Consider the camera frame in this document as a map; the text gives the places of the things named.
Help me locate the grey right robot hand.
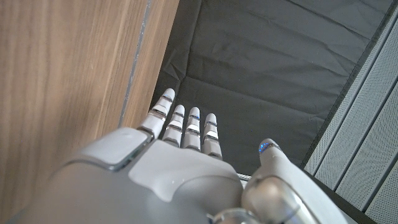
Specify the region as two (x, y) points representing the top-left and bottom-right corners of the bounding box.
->
(6, 88), (358, 224)

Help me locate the black backdrop curtain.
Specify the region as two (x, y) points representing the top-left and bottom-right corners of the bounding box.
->
(149, 0), (398, 184)

